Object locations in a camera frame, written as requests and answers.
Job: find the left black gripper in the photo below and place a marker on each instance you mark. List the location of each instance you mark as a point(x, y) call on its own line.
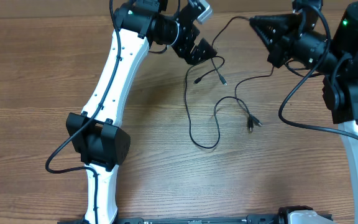
point(183, 50)

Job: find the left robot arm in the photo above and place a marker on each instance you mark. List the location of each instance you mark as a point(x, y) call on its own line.
point(96, 132)

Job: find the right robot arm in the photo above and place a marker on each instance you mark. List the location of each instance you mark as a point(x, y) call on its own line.
point(333, 55)

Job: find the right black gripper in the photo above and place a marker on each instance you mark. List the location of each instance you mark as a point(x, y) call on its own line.
point(279, 42)

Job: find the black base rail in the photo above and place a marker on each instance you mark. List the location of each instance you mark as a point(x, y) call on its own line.
point(250, 219)

